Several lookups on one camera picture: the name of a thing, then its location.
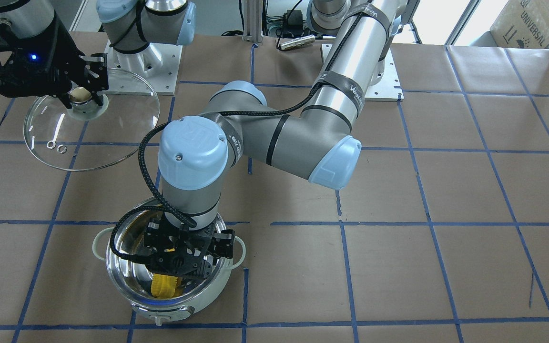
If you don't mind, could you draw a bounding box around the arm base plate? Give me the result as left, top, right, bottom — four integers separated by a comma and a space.
104, 43, 183, 95
321, 44, 404, 101

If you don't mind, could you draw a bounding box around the black power adapter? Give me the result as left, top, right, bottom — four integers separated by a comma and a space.
283, 10, 304, 29

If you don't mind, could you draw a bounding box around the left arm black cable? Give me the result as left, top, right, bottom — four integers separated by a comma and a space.
110, 0, 389, 263

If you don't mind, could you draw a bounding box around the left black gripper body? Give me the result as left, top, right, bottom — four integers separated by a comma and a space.
158, 217, 215, 252

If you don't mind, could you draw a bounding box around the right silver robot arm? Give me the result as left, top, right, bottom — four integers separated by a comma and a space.
0, 0, 196, 109

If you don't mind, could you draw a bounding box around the aluminium frame post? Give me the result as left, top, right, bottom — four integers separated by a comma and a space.
241, 0, 265, 46

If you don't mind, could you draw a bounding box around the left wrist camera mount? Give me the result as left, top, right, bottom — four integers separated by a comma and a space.
143, 236, 220, 281

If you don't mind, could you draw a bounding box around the cardboard box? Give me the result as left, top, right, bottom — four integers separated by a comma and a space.
490, 0, 549, 49

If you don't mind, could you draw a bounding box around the glass pot lid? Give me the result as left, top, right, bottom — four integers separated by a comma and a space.
23, 68, 161, 172

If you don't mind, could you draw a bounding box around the pale green cooking pot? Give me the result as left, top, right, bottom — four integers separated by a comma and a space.
93, 197, 246, 326

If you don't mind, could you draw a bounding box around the yellow corn cob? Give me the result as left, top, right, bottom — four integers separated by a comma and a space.
151, 272, 183, 299

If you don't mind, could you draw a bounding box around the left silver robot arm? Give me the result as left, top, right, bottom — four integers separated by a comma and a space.
142, 0, 410, 258

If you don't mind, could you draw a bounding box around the silver cylindrical connector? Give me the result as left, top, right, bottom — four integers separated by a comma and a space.
278, 34, 316, 51

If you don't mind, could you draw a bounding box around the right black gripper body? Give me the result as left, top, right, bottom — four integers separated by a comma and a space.
67, 50, 90, 94

